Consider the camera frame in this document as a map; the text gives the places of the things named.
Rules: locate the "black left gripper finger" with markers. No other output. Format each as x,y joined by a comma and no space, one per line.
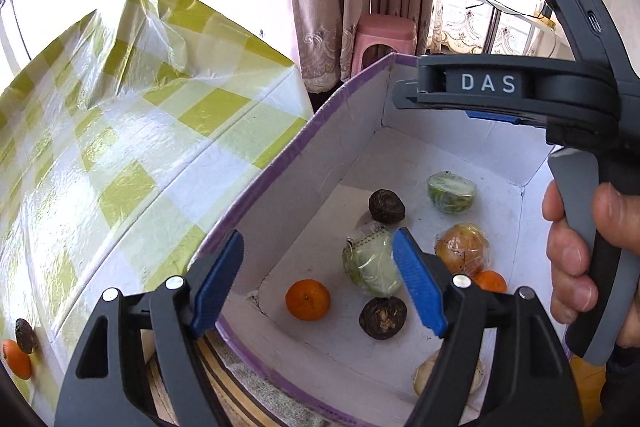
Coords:
405,94

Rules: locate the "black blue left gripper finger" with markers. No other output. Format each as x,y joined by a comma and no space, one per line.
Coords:
105,383
530,381

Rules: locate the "white side table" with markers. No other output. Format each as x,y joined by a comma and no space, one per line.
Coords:
489,26

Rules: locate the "small orange tangerine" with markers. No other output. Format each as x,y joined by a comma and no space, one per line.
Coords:
16,359

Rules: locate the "pink plastic stool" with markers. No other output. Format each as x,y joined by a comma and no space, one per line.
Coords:
397,33

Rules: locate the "large green fruit half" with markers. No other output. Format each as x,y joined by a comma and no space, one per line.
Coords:
372,262

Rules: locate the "yellow checkered plastic tablecloth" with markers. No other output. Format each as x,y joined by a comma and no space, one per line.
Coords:
122,144

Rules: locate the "pale round fruit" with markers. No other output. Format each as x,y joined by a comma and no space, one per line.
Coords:
448,374

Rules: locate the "purple white cardboard box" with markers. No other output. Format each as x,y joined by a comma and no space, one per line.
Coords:
295,218

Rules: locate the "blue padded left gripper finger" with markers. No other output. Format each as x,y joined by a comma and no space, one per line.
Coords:
491,117

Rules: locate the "yellow brown fruit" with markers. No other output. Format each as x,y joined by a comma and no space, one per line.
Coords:
464,248

